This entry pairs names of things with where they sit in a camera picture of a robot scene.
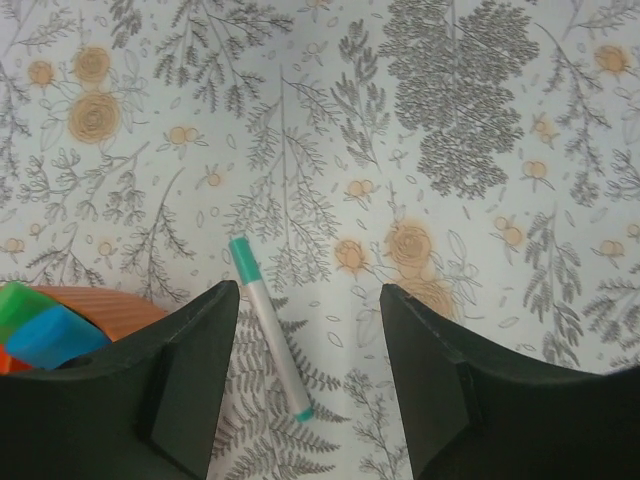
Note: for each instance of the floral table mat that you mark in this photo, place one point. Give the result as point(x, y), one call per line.
point(483, 155)

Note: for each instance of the teal capped white marker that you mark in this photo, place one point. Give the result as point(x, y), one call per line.
point(251, 277)

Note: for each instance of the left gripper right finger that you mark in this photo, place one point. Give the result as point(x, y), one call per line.
point(473, 409)

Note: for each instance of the blue black highlighter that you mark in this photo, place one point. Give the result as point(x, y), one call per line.
point(53, 337)

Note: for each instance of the green black highlighter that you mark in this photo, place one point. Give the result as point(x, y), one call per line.
point(19, 303)

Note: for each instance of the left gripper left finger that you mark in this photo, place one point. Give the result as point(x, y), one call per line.
point(143, 407)

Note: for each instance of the orange round organizer container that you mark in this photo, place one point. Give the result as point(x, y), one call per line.
point(115, 313)

